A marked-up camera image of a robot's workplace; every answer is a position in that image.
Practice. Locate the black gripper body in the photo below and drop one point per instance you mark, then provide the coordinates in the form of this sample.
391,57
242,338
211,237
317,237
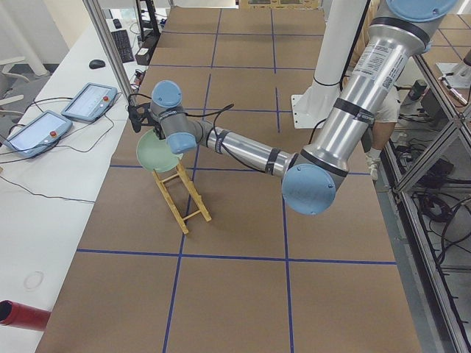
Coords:
159,132

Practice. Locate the far teach pendant tablet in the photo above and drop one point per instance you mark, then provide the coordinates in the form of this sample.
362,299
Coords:
90,103

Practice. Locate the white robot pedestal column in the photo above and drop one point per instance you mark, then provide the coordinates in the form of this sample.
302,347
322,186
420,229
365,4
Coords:
343,20

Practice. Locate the near teach pendant tablet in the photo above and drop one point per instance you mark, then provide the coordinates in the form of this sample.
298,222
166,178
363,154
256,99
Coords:
39,135

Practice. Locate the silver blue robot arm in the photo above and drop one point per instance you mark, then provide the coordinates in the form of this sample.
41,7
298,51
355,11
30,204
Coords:
311,178

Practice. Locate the aluminium frame post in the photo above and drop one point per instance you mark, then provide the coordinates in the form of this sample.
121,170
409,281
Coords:
99,22

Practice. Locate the teach pendant tablet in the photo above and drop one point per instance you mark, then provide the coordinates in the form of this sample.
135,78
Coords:
39,135
90,103

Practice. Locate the wooden dish rack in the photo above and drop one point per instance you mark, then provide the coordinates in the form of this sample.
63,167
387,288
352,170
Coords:
180,194

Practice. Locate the person in beige clothes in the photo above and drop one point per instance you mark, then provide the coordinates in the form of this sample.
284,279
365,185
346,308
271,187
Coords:
383,127

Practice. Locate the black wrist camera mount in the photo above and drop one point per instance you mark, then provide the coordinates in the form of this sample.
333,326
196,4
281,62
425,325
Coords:
139,115

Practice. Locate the red cylinder tube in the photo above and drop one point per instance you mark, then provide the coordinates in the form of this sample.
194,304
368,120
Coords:
22,316

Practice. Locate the light green plate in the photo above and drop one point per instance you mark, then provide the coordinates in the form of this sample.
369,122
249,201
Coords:
155,155

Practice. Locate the black computer mouse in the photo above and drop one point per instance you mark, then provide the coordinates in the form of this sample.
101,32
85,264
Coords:
95,64

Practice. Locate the brown paper table mat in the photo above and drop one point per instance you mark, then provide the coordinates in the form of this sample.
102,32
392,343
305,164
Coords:
258,277

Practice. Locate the black keyboard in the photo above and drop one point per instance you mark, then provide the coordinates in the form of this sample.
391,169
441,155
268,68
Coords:
122,42

